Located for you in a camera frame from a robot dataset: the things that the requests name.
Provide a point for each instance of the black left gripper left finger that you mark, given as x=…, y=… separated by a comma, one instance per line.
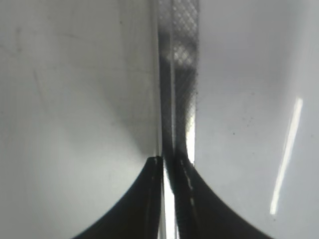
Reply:
x=137, y=214

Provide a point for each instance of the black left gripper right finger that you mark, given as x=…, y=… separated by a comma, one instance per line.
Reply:
x=200, y=213

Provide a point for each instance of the grey framed whiteboard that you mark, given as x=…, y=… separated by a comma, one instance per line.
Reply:
x=90, y=89

